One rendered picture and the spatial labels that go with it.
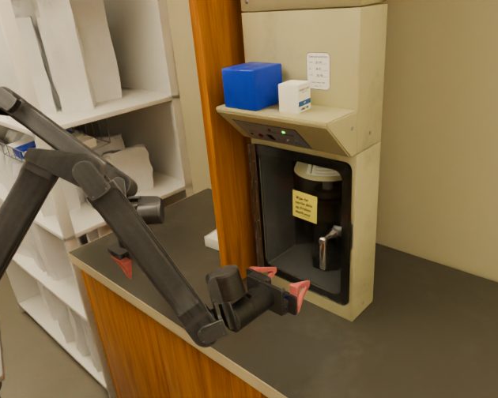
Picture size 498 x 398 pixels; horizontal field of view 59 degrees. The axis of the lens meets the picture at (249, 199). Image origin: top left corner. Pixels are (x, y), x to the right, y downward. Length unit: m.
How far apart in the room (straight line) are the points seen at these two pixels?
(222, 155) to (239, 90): 0.24
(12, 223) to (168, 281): 0.29
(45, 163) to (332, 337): 0.79
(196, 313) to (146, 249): 0.16
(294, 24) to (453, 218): 0.77
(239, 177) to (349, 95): 0.44
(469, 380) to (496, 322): 0.23
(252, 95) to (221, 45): 0.21
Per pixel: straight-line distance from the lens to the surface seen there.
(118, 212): 0.84
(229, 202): 1.26
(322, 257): 1.10
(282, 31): 1.06
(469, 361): 1.21
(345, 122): 0.94
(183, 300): 0.88
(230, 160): 1.23
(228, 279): 0.88
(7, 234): 0.88
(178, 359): 1.47
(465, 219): 1.46
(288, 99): 0.97
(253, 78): 1.00
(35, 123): 1.27
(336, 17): 0.98
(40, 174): 0.84
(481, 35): 1.32
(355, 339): 1.20
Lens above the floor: 1.75
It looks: 25 degrees down
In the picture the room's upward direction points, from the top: 5 degrees counter-clockwise
